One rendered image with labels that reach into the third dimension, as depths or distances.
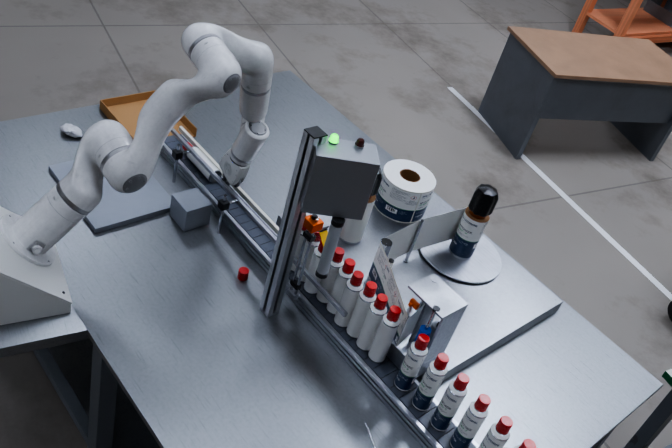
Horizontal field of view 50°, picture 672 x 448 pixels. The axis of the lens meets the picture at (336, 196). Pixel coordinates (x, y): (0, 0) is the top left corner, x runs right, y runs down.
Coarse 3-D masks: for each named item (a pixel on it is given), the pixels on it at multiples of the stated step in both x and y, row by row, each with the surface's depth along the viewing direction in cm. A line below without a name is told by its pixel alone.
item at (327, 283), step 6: (336, 252) 215; (342, 252) 216; (336, 258) 216; (342, 258) 217; (336, 264) 217; (342, 264) 218; (330, 270) 218; (336, 270) 217; (330, 276) 219; (324, 282) 221; (330, 282) 220; (330, 288) 222; (318, 294) 225; (318, 300) 226; (324, 300) 225
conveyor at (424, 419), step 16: (176, 144) 273; (224, 192) 257; (240, 208) 253; (240, 224) 246; (256, 224) 248; (256, 240) 242; (320, 304) 226; (384, 368) 211; (416, 384) 210; (400, 400) 204; (416, 416) 201; (432, 432) 198; (448, 432) 199
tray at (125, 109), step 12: (120, 96) 291; (132, 96) 295; (144, 96) 299; (108, 108) 283; (120, 108) 291; (132, 108) 293; (120, 120) 284; (132, 120) 286; (180, 120) 294; (132, 132) 280; (180, 132) 288; (192, 132) 289
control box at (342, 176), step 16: (320, 144) 186; (352, 144) 190; (368, 144) 192; (320, 160) 183; (336, 160) 183; (352, 160) 184; (368, 160) 186; (320, 176) 186; (336, 176) 187; (352, 176) 187; (368, 176) 187; (304, 192) 191; (320, 192) 189; (336, 192) 190; (352, 192) 190; (368, 192) 191; (304, 208) 192; (320, 208) 193; (336, 208) 193; (352, 208) 194
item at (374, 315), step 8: (384, 296) 205; (376, 304) 205; (384, 304) 204; (368, 312) 208; (376, 312) 205; (384, 312) 206; (368, 320) 208; (376, 320) 207; (368, 328) 209; (376, 328) 209; (360, 336) 213; (368, 336) 211; (360, 344) 214; (368, 344) 213
